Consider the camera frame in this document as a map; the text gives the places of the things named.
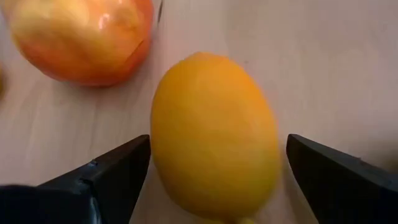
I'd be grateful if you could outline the orange tomato toy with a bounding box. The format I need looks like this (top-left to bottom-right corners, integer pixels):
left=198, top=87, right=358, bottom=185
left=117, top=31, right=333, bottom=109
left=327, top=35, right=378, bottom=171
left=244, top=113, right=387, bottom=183
left=7, top=0, right=155, bottom=88

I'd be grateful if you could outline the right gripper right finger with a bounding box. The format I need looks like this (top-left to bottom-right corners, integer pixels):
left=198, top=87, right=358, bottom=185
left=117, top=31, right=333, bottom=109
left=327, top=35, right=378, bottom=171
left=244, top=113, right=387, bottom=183
left=285, top=133, right=398, bottom=224

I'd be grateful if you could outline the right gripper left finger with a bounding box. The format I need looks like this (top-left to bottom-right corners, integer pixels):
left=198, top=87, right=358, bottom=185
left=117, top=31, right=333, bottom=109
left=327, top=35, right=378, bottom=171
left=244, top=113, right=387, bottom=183
left=0, top=134, right=152, bottom=224

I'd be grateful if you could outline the orange citrus fruit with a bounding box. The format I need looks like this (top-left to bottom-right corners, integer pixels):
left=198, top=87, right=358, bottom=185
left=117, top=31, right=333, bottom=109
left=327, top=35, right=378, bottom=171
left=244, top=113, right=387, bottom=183
left=150, top=51, right=282, bottom=224

